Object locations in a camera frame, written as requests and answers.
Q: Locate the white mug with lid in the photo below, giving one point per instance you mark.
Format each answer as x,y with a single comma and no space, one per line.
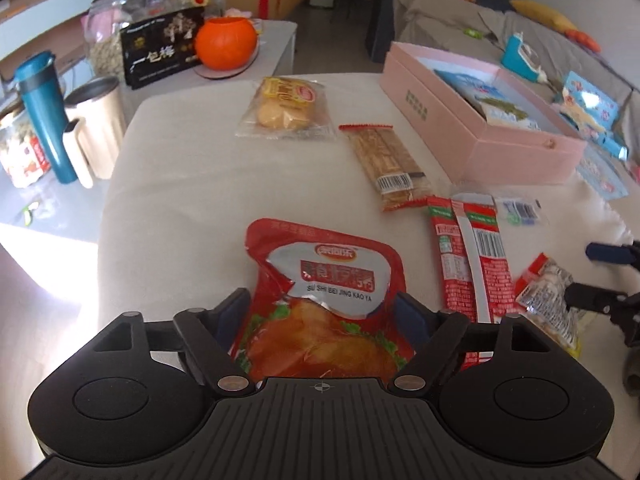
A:
95,130

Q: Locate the yellow cushion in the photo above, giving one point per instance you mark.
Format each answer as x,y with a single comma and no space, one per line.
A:
543,15

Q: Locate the teal toy on sofa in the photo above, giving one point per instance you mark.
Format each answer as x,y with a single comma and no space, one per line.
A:
522,60

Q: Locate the white tv cabinet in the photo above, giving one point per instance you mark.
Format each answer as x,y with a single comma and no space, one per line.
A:
29,27

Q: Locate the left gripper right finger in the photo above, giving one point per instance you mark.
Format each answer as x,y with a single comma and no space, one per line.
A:
436,339

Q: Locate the pink plush toy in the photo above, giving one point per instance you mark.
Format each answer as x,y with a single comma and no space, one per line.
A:
236,13

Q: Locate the teal thermos bottle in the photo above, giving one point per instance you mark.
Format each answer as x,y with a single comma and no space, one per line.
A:
37,82

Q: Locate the orange pumpkin pot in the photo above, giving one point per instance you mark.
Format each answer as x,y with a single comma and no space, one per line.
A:
225,43

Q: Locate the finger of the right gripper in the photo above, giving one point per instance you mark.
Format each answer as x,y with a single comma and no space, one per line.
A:
620,308
615,254

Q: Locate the blue picture book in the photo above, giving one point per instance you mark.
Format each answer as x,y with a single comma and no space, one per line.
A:
592,113

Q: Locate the glass jar with lid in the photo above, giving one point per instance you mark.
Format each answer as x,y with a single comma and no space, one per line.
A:
104,22

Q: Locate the grey covered sofa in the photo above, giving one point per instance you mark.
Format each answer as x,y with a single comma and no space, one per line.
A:
469,29

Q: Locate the red roast duck pouch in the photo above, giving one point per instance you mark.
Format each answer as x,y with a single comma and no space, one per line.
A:
323,305

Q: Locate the black tea box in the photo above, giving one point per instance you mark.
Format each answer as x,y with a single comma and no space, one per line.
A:
161,46

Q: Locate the pink gift box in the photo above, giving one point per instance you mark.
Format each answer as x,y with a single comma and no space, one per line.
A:
467,148

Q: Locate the blue white snack bag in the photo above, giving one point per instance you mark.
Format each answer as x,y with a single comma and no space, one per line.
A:
489,101

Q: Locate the long red snack packet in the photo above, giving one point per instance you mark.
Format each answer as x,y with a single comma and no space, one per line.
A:
475,271

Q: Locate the clear wafer packet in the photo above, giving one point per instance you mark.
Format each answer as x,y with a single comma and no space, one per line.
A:
519,211

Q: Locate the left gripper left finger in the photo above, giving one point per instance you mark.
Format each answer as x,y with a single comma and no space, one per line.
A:
207,337

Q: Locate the biscuit packet red ends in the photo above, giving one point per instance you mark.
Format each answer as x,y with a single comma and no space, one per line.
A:
398,179

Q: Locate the yellow bun packet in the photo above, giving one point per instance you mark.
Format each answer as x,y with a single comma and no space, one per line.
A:
287,108

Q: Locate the blue play mat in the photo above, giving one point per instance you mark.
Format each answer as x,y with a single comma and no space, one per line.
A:
597,170

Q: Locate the white red-edged snack packet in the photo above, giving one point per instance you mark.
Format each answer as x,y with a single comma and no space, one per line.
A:
539,292

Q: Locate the small plastic snack jar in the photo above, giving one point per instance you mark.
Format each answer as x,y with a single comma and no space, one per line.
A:
22,156

